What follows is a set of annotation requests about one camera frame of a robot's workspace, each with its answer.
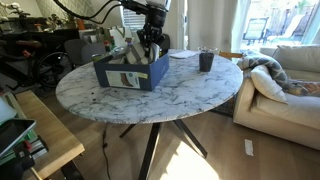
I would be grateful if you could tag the floral patterned cushion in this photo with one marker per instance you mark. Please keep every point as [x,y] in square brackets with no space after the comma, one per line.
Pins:
[306,89]

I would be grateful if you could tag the white curtain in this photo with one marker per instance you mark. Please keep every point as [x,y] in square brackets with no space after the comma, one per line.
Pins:
[210,25]

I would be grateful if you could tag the blue cardboard box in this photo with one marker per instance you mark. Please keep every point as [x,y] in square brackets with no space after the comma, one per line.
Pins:
[153,75]

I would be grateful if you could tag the small round bowl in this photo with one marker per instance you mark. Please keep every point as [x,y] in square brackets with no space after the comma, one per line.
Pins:
[97,57]

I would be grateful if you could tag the black table base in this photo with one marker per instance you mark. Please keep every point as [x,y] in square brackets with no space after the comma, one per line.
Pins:
[151,146]

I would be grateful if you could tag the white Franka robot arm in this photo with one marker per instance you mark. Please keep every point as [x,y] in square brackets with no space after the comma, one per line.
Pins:
[156,13]

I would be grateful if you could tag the white plastic bottle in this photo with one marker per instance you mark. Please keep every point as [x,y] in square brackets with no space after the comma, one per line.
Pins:
[129,40]

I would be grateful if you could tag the blue grey chair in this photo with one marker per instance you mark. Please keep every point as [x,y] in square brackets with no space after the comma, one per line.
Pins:
[93,51]

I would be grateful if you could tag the black counter shelf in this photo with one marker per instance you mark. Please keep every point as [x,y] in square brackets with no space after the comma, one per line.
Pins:
[50,35]

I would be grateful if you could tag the potted plant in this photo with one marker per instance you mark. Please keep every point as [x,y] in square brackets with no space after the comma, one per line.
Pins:
[69,19]

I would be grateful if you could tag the brown sauce bottle red cap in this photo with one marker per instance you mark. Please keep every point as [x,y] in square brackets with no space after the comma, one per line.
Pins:
[107,46]

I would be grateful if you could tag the bicycle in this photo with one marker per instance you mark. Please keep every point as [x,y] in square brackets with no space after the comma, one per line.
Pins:
[50,70]

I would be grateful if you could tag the clear round plastic container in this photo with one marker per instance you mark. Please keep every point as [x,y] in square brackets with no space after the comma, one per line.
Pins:
[118,53]

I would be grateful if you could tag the white paper slip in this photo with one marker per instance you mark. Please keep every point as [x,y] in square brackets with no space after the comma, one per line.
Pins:
[249,147]

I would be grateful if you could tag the orange pot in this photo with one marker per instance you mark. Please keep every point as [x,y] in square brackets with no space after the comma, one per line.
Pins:
[80,24]

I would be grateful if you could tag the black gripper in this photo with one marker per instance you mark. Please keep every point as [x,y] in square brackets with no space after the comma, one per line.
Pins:
[151,35]

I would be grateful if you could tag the grey patterned pillow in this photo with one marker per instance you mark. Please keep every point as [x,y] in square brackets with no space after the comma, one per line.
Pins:
[266,63]

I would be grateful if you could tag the white window blinds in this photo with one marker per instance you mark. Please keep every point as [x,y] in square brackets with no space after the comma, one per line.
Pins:
[133,18]

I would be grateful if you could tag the green glass bottle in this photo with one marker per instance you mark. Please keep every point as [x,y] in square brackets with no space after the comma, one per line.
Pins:
[112,41]

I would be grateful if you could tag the white shopping bag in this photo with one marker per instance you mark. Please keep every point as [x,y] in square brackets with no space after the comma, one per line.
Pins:
[118,35]

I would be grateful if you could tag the wooden bench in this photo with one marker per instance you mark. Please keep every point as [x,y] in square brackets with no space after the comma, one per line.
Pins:
[50,133]

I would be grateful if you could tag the white paper sheet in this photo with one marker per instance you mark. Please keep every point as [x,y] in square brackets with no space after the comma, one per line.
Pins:
[183,54]

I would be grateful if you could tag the dark drinking cup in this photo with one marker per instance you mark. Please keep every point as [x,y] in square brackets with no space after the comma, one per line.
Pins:
[206,62]

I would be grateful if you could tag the outdoor lounge chair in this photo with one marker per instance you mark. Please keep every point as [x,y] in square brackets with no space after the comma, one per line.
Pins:
[255,30]

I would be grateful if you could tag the dark tablet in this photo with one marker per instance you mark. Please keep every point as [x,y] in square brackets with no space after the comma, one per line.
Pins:
[15,133]

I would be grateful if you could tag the cream pillow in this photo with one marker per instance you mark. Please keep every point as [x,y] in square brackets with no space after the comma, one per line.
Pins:
[268,85]

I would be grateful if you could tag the beige sofa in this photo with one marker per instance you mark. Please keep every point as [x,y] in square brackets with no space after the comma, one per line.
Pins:
[286,113]

